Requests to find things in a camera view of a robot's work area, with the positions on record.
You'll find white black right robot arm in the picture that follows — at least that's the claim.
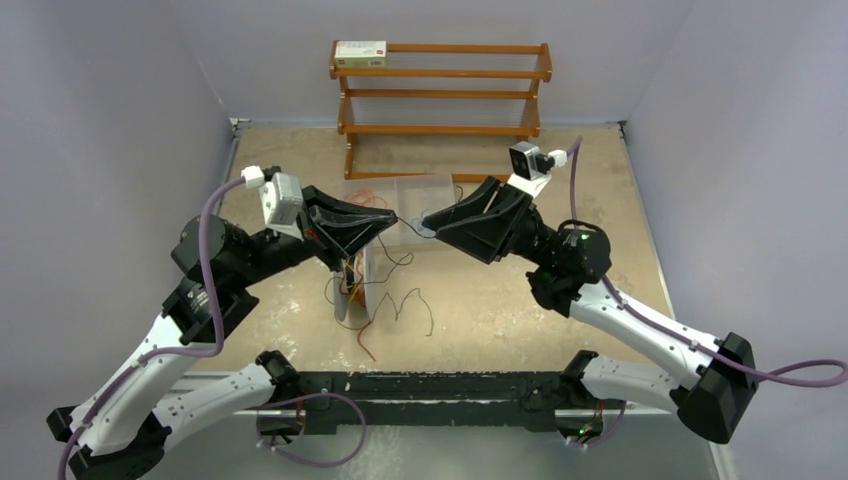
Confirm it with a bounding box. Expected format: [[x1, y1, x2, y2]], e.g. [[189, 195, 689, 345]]
[[422, 175, 759, 444]]

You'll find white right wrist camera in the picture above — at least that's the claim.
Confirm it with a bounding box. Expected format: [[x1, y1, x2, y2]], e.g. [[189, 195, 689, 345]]
[[506, 141, 569, 198]]

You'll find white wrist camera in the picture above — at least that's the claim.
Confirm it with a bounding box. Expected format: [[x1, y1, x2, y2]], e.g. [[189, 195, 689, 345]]
[[241, 166, 304, 241], [506, 141, 569, 198]]

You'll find orange wooden shelf rack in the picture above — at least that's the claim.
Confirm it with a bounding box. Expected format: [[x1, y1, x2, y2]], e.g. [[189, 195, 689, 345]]
[[329, 40, 553, 180]]

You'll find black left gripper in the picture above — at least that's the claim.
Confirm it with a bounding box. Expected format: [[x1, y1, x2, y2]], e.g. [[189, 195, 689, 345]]
[[232, 184, 398, 287]]

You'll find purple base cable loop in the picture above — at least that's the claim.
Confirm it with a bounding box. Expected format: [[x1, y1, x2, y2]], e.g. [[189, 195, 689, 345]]
[[254, 390, 369, 470]]

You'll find black wire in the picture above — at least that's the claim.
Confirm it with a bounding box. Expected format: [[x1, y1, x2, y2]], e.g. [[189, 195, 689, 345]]
[[323, 185, 465, 339]]

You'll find clear plastic divided tray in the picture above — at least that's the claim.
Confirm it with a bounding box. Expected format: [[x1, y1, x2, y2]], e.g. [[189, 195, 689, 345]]
[[340, 173, 456, 247]]

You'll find white cardboard box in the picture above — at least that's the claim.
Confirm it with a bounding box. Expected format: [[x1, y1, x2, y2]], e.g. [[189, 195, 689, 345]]
[[333, 40, 388, 69]]

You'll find white plastic cable spool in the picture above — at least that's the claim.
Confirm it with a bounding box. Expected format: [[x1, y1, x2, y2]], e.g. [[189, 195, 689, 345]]
[[331, 245, 377, 328]]

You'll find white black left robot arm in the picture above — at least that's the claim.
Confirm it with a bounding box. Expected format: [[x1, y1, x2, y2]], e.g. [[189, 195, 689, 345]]
[[47, 172, 398, 479]]

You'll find yellow wire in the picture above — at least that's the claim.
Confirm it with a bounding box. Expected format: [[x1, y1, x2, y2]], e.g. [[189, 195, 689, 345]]
[[340, 261, 366, 306]]

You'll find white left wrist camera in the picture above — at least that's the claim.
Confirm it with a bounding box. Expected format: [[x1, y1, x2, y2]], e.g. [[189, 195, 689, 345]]
[[241, 166, 304, 241]]

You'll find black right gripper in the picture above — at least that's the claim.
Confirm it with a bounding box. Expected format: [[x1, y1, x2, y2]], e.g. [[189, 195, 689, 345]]
[[422, 177, 556, 268]]

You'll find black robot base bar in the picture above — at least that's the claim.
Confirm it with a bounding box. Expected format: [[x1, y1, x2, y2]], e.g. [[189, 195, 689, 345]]
[[257, 351, 623, 435]]

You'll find orange wire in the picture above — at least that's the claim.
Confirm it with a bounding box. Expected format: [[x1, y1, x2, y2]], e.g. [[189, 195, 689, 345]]
[[349, 190, 390, 210]]

